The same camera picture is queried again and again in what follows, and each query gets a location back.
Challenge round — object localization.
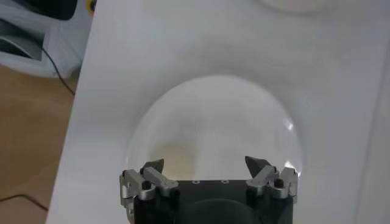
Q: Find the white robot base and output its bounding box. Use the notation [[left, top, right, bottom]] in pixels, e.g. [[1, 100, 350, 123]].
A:
[[0, 0, 94, 79]]

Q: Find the white round plate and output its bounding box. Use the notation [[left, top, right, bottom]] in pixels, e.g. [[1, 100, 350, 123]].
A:
[[126, 75, 303, 183]]

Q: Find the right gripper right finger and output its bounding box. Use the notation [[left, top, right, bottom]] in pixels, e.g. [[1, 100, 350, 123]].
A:
[[244, 155, 299, 205]]

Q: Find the black floor cable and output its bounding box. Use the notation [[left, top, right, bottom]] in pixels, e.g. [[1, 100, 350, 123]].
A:
[[0, 193, 49, 212], [41, 47, 76, 96]]

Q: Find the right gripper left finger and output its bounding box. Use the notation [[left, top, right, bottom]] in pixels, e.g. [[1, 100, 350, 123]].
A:
[[119, 158, 180, 214]]

